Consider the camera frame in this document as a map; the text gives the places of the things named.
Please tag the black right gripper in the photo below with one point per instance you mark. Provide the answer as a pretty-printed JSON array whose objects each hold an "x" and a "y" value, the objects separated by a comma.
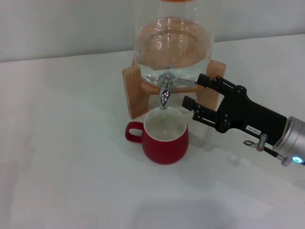
[{"x": 250, "y": 112}]

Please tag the red cup white inside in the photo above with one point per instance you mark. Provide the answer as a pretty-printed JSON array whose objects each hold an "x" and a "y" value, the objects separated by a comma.
[{"x": 166, "y": 152}]

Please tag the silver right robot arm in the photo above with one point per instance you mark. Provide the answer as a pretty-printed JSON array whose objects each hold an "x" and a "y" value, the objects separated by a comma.
[{"x": 293, "y": 136}]

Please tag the chrome faucet tap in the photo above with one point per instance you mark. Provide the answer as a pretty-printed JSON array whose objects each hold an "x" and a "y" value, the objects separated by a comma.
[{"x": 164, "y": 95}]

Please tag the clear glass water dispenser jar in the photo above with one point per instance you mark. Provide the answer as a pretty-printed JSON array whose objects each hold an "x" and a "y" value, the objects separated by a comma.
[{"x": 171, "y": 47}]

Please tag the wooden dispenser stand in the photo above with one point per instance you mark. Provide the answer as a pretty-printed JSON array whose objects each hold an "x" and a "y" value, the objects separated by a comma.
[{"x": 133, "y": 86}]

